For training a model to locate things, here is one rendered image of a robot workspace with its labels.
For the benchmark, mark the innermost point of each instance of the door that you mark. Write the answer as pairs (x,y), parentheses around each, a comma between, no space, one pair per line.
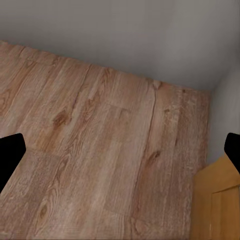
(215,213)

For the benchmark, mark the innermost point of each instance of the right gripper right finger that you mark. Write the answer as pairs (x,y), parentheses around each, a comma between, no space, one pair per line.
(232,149)

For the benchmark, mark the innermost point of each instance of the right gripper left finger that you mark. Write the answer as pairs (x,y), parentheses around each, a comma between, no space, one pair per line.
(12,150)

